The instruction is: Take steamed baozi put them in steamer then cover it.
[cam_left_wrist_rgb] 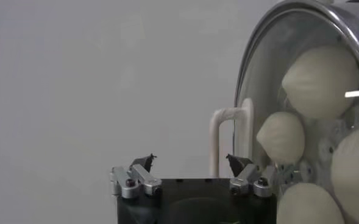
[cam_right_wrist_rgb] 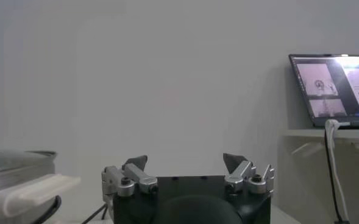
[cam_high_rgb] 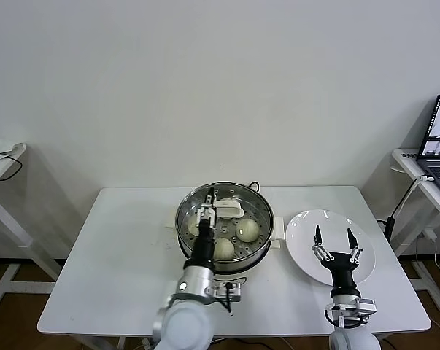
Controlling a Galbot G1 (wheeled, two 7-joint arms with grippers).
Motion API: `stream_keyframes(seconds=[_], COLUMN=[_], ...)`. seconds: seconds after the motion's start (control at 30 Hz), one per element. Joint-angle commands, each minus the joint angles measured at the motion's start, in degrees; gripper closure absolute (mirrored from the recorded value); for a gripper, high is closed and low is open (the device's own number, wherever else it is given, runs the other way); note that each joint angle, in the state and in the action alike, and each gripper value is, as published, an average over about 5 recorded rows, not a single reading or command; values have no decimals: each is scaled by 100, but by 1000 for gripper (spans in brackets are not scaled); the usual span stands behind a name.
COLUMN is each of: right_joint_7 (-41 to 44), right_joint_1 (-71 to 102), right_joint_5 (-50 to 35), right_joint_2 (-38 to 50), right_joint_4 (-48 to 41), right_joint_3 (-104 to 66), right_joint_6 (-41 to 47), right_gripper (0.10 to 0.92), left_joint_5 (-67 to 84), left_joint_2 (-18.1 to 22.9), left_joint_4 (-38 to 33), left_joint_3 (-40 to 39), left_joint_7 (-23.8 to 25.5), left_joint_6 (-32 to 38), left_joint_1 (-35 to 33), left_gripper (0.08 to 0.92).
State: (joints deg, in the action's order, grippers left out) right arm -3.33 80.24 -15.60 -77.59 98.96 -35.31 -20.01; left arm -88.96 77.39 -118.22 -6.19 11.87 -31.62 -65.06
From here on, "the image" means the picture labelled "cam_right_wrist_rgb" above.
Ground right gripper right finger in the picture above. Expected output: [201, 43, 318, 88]
[222, 152, 275, 195]

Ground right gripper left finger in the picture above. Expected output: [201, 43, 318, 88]
[101, 154, 158, 198]

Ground stainless steel steamer basket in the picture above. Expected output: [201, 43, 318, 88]
[0, 149, 82, 224]

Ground white side table with laptop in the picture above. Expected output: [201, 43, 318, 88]
[276, 127, 359, 224]

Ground grey open laptop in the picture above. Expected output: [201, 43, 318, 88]
[288, 54, 359, 128]

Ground black pot power cord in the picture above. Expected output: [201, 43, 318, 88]
[80, 203, 108, 224]

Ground black cable with adapter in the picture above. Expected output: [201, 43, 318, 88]
[324, 129, 350, 224]

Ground white cable connector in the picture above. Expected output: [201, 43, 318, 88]
[324, 119, 351, 132]

